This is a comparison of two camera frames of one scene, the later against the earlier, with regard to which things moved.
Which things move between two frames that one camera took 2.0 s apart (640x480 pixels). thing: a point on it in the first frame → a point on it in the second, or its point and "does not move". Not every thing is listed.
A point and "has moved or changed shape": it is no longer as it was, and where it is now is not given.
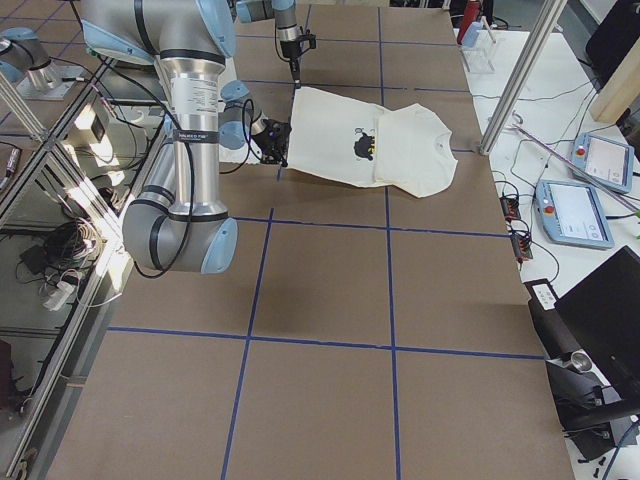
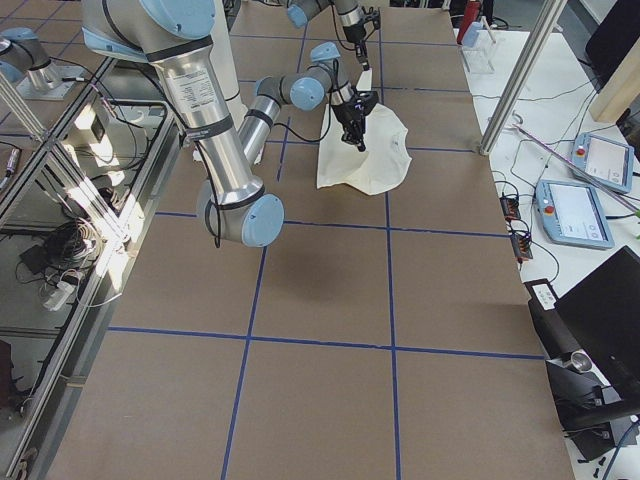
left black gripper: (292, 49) → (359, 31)
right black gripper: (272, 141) → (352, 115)
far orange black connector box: (510, 206) does not move
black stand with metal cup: (593, 417) does not move
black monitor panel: (603, 314) does not move
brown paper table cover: (362, 334) does not move
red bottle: (470, 15) does not move
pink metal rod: (628, 202) does not move
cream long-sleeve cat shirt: (404, 147) has moved or changed shape
